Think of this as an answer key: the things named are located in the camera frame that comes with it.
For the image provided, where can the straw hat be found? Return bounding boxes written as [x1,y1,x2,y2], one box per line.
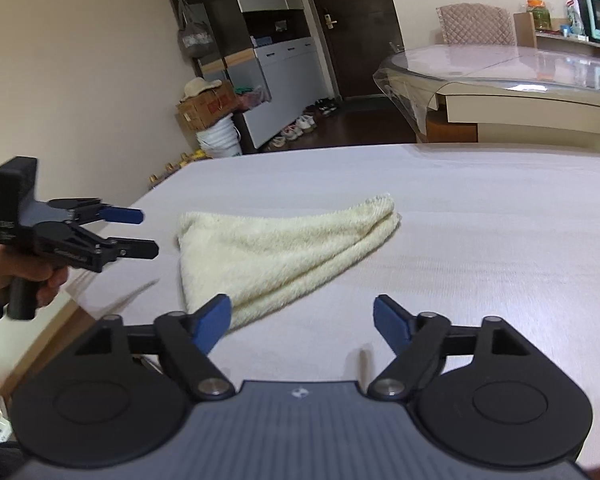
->
[182,77,223,101]

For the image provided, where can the wooden desktop shelf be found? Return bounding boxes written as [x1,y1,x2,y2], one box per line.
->
[512,10,600,53]

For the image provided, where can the cream terry towel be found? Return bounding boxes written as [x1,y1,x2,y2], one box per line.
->
[176,192,402,333]

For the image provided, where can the red and white carton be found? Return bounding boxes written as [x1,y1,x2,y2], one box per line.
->
[566,0,586,36]

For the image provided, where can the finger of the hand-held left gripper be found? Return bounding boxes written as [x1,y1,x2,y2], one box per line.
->
[46,197,146,227]
[74,226,161,272]

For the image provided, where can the row of shoes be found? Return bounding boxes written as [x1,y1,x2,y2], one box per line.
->
[267,97,338,152]

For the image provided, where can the dark wooden door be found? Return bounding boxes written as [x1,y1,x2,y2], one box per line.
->
[300,0,406,101]

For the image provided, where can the orange-lidded jar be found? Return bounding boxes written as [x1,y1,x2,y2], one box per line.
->
[526,0,552,31]

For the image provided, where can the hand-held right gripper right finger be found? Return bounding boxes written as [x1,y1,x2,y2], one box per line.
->
[367,294,531,402]

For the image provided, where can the printed cardboard box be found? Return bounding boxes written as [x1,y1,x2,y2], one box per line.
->
[176,80,241,133]

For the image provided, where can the row of gold-capped bottles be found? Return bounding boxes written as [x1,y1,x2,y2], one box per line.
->
[147,152,203,188]

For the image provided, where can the quilted dining chair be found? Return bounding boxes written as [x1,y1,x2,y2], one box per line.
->
[435,2,517,48]

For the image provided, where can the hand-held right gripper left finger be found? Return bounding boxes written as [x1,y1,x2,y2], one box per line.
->
[75,294,236,402]

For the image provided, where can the grey and white cabinet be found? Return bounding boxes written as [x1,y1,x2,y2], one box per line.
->
[157,0,331,153]

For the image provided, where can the red plastic bag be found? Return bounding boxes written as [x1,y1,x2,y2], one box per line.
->
[234,85,272,111]

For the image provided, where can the stack of white buckets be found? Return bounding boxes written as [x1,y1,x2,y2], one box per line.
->
[196,115,243,161]

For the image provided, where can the grey hanging plastic bag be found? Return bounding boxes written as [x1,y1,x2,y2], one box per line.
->
[177,0,216,58]

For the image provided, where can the glass-topped dining table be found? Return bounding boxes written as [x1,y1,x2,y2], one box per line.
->
[372,44,600,133]

